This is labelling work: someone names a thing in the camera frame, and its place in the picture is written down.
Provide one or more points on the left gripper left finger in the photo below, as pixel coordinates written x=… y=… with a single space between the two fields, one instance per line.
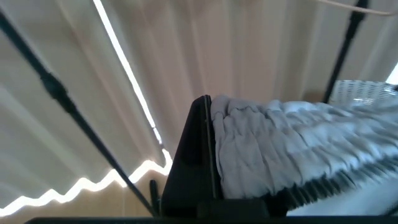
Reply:
x=189 y=174

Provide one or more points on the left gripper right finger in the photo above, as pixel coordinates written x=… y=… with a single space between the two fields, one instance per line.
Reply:
x=278 y=207

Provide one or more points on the white laundry basket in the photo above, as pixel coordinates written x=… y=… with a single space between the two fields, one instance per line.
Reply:
x=357 y=90

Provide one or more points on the pale grey shorts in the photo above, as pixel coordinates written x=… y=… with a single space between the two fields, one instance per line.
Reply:
x=264 y=149

